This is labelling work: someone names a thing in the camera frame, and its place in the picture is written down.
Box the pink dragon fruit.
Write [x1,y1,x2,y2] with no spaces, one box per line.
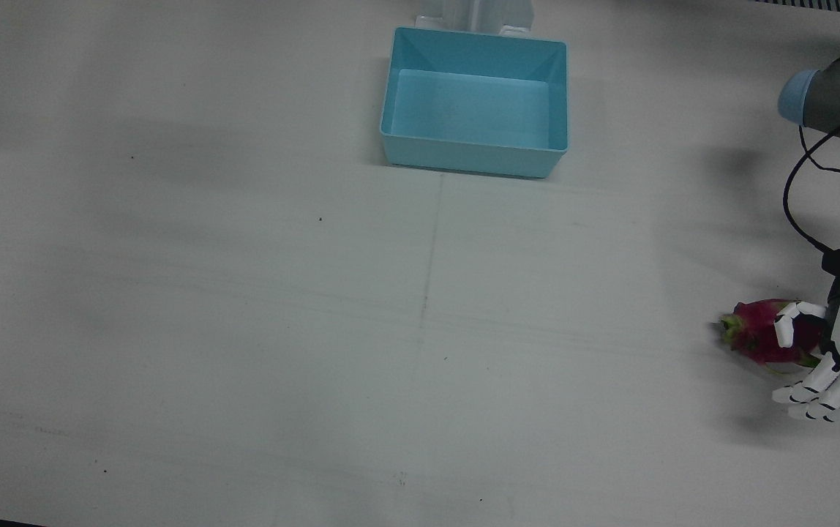
[719,299,828,368]

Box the light blue plastic bin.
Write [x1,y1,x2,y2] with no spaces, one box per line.
[379,26,570,181]

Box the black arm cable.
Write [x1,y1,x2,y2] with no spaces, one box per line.
[782,59,840,257]

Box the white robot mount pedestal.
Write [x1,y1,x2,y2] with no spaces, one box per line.
[416,0,535,36]

